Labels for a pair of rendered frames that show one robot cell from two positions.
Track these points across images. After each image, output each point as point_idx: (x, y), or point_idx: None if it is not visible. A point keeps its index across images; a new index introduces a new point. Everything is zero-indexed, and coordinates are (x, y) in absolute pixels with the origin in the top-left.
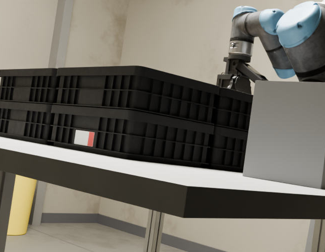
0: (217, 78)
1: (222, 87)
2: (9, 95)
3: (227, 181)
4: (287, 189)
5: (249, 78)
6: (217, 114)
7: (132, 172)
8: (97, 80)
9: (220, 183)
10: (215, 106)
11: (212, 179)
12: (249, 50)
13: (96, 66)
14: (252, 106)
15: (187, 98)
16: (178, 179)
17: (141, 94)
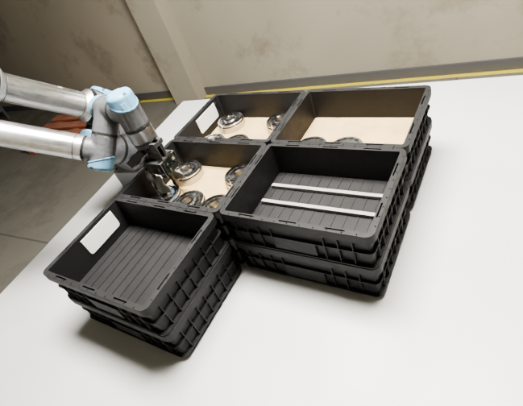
0: (175, 153)
1: (172, 139)
2: (397, 113)
3: (177, 123)
4: (159, 136)
5: (143, 162)
6: (182, 158)
7: (200, 103)
8: (256, 101)
9: (178, 114)
10: (182, 153)
11: (182, 122)
12: (133, 134)
13: (254, 92)
14: (157, 135)
15: (197, 131)
16: (188, 107)
17: (220, 112)
